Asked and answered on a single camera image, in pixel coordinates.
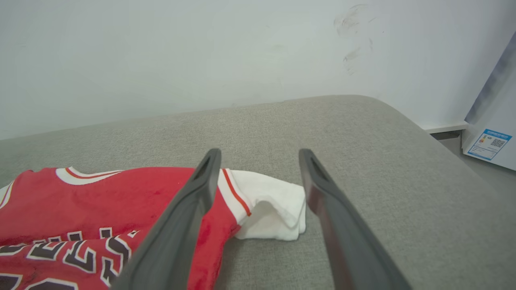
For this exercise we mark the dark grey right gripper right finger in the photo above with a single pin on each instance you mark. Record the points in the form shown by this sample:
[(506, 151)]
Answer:
[(346, 237)]

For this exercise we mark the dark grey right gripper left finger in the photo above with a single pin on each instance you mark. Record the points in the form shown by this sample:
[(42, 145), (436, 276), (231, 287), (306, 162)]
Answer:
[(177, 233)]

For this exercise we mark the red and white jersey shirt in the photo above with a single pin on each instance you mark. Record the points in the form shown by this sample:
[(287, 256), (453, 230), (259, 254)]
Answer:
[(105, 209)]

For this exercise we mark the grey fabric sofa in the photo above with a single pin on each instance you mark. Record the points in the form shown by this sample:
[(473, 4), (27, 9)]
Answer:
[(363, 161)]

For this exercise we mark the white baseboard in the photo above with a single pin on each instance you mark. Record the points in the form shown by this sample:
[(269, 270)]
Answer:
[(445, 128)]

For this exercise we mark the blue and white energy label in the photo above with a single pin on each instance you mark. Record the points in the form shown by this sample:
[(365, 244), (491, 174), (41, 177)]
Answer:
[(489, 144)]

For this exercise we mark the white appliance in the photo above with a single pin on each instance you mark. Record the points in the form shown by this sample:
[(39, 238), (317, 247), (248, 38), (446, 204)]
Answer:
[(500, 112)]

